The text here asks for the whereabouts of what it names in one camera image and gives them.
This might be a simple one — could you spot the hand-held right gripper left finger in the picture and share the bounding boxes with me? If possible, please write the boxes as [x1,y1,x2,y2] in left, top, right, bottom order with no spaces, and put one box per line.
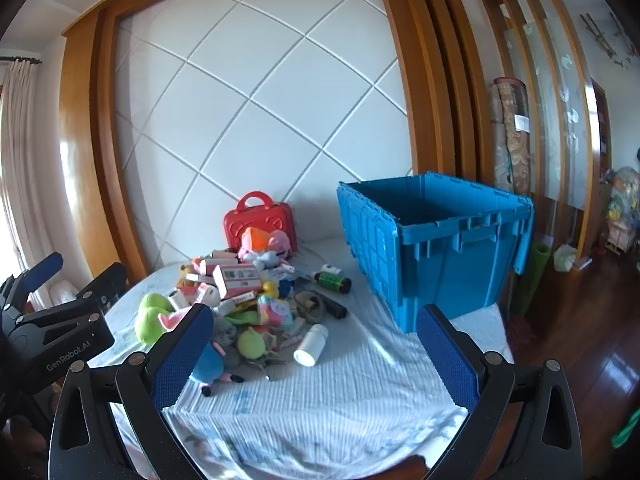
[48,304,216,480]

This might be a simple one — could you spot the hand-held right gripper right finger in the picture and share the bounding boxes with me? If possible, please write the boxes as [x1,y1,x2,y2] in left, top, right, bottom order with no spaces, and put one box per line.
[416,304,583,480]

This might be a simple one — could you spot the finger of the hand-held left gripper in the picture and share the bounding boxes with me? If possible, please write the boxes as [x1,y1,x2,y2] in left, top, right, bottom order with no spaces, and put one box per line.
[76,262,129,311]
[10,252,65,306]

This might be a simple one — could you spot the green ball plush toy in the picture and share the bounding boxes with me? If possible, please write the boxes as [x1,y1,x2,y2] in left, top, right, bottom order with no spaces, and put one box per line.
[236,326,267,359]

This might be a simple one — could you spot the blue plastic storage crate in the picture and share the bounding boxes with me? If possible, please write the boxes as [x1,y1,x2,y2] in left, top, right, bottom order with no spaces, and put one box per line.
[336,171,535,335]

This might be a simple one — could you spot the round wooden desktop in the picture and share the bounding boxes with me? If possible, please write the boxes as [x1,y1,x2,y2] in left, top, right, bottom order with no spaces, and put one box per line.
[385,452,441,480]

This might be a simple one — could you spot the pink pig plush blue outfit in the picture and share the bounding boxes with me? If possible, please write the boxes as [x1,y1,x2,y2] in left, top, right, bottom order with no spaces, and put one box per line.
[160,305,246,396]

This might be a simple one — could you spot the white plastic bag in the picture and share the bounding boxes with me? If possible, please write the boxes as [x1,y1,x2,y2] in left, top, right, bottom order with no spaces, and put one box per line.
[47,280,81,306]

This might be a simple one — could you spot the green frog plush toy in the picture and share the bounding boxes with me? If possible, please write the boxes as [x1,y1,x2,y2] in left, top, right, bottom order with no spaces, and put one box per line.
[136,292,176,346]

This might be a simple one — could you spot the grey plush toy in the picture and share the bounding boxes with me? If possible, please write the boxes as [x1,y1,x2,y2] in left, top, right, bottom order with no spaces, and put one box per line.
[212,317,241,366]

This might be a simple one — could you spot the silver metal clip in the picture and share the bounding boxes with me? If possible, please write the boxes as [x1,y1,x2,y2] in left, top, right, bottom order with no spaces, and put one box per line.
[255,357,288,381]

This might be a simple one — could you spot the pile of medicine boxes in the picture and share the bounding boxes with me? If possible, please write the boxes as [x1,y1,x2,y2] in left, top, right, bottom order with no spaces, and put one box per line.
[177,249,311,321]

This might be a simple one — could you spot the pastel rainbow toy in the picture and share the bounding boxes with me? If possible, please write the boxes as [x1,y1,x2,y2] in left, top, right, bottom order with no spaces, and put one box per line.
[256,294,296,333]

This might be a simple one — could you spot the beige curtain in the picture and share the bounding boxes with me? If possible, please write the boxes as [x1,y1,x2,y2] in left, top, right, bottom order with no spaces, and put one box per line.
[0,57,41,273]

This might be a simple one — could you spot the white and blue plush toy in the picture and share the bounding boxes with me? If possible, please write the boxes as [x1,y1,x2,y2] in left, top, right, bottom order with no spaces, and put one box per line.
[245,251,282,271]

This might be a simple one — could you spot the green rolled mat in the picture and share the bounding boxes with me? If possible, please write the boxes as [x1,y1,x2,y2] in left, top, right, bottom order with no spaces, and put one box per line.
[515,242,551,316]

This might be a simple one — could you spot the black oblong case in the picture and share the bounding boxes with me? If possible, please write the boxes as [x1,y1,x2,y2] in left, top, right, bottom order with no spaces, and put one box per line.
[310,290,348,319]

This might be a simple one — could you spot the white pill bottle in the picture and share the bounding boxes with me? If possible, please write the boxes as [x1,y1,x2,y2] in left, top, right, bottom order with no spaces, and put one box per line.
[293,323,329,367]

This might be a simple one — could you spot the dark green glass bottle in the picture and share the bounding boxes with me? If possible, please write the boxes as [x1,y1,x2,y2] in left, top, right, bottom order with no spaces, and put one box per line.
[312,270,352,295]

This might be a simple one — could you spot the orange plush toy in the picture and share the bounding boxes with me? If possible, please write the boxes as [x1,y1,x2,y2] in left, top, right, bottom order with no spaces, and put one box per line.
[241,226,273,253]

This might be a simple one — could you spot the red toy suitcase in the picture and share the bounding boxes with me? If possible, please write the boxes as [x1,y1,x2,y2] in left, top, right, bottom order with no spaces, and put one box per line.
[223,191,298,253]

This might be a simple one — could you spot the pink plush toy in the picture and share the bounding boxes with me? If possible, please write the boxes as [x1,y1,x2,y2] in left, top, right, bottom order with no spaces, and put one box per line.
[270,230,293,259]

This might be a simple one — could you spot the green plastic object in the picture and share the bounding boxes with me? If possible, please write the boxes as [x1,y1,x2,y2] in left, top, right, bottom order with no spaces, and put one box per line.
[612,407,640,448]

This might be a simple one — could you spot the rolled patterned carpet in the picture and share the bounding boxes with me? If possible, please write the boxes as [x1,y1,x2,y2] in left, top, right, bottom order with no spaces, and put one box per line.
[492,76,533,196]

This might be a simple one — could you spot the pile of toys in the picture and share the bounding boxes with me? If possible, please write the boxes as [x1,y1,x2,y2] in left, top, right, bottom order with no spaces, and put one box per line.
[597,165,640,256]

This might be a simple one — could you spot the wooden slat screen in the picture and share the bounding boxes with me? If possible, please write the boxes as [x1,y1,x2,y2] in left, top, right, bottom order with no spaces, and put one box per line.
[476,0,608,271]

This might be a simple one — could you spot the wooden wall frame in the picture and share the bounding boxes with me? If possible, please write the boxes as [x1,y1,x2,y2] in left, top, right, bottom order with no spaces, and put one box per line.
[61,0,493,286]

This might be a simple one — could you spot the beige fabric strap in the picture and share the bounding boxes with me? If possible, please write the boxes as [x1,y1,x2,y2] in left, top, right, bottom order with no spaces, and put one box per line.
[291,290,326,322]

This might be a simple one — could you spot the branch wall decor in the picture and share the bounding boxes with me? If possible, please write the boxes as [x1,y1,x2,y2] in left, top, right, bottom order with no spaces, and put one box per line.
[580,10,640,68]

